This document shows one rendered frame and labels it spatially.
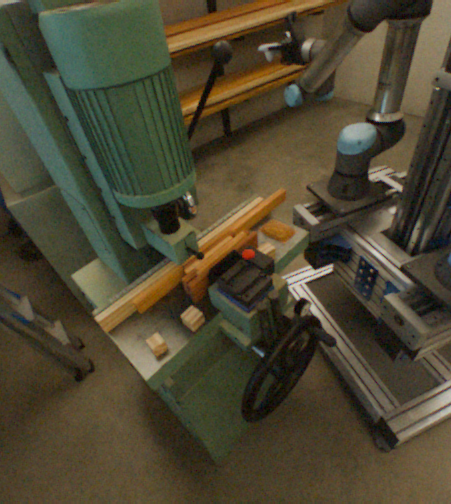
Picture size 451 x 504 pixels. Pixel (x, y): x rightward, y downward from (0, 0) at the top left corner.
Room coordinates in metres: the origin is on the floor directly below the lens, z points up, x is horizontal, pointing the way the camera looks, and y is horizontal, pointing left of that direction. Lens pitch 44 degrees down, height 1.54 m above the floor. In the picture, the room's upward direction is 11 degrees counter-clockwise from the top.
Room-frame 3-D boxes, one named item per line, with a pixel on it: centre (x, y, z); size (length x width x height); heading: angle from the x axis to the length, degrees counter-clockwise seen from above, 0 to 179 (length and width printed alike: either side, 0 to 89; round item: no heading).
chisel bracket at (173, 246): (0.61, 0.12, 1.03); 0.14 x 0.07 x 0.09; 37
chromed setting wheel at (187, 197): (0.77, 0.09, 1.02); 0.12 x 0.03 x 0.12; 37
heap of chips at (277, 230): (0.70, -0.18, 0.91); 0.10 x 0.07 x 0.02; 37
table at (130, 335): (0.54, 0.01, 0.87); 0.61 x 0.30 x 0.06; 127
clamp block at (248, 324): (0.47, -0.04, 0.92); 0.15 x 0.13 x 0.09; 127
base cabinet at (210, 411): (0.69, 0.19, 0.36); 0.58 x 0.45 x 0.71; 37
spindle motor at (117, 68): (0.59, 0.11, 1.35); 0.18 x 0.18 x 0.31
